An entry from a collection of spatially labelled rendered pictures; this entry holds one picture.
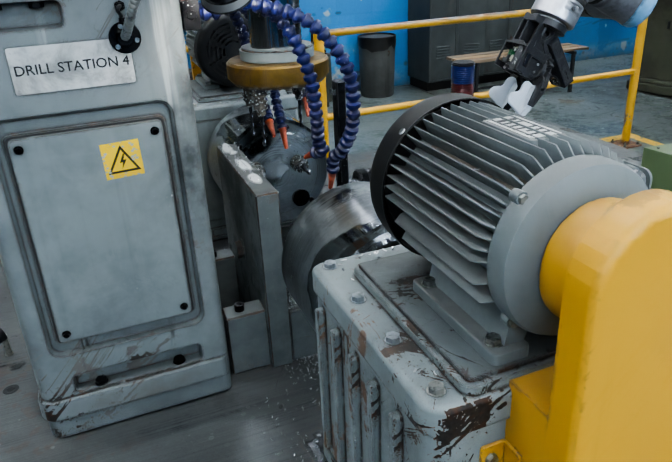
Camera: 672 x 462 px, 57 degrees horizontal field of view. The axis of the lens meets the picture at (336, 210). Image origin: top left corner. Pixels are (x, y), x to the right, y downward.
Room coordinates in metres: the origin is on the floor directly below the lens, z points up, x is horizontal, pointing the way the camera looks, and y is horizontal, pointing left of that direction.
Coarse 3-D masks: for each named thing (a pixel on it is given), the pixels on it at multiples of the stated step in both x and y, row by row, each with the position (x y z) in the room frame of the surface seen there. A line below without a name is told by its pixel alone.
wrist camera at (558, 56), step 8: (552, 40) 1.24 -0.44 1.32; (552, 48) 1.23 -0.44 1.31; (560, 48) 1.24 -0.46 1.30; (552, 56) 1.24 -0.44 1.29; (560, 56) 1.24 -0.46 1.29; (560, 64) 1.24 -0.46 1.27; (552, 72) 1.27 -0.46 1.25; (560, 72) 1.25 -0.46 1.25; (568, 72) 1.26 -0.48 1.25; (552, 80) 1.27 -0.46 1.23; (560, 80) 1.26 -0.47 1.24; (568, 80) 1.26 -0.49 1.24
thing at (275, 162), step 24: (240, 120) 1.38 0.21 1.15; (288, 120) 1.34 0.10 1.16; (216, 144) 1.38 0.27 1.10; (240, 144) 1.29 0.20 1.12; (288, 144) 1.33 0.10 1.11; (312, 144) 1.36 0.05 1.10; (216, 168) 1.33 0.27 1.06; (264, 168) 1.31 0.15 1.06; (288, 168) 1.33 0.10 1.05; (312, 168) 1.35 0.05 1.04; (288, 192) 1.33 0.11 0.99; (312, 192) 1.35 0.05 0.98; (288, 216) 1.33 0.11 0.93
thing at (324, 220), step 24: (336, 192) 0.90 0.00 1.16; (360, 192) 0.88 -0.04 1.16; (312, 216) 0.86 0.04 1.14; (336, 216) 0.83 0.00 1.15; (360, 216) 0.80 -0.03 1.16; (288, 240) 0.87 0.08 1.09; (312, 240) 0.82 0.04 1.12; (336, 240) 0.78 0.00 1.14; (360, 240) 0.75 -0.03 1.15; (384, 240) 0.75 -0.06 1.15; (288, 264) 0.85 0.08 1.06; (312, 264) 0.78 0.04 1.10; (288, 288) 0.86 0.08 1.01; (312, 288) 0.76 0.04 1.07; (312, 312) 0.75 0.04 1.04
